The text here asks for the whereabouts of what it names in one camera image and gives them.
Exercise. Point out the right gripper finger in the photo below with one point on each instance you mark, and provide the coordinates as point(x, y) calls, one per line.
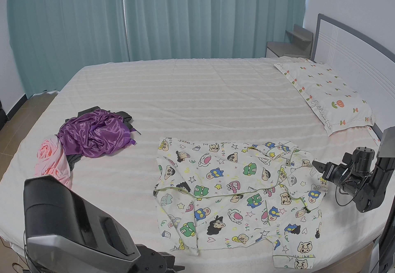
point(319, 167)

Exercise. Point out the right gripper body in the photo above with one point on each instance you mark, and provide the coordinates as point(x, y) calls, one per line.
point(334, 174)

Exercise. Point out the white printed pyjama top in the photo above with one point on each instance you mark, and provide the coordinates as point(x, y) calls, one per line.
point(234, 197)

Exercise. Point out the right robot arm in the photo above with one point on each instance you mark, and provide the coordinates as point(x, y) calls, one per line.
point(373, 185)

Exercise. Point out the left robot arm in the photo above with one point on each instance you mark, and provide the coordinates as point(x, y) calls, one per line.
point(61, 219)

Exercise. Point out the bed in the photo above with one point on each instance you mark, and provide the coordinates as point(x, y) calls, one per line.
point(200, 96)

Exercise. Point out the white printed pillow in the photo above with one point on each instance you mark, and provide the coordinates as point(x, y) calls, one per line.
point(327, 93)

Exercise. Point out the grey bedside table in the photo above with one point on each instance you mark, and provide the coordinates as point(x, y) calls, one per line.
point(287, 46)

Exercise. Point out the blue-green curtain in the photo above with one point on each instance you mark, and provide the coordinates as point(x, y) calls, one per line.
point(68, 19)
point(216, 3)

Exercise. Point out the dark grey garment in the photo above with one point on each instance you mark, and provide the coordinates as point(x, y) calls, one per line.
point(125, 116)

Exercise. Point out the purple satin garment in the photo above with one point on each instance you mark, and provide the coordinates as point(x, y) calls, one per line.
point(95, 136)

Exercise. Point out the pink garment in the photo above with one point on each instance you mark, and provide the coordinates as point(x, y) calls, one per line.
point(51, 160)

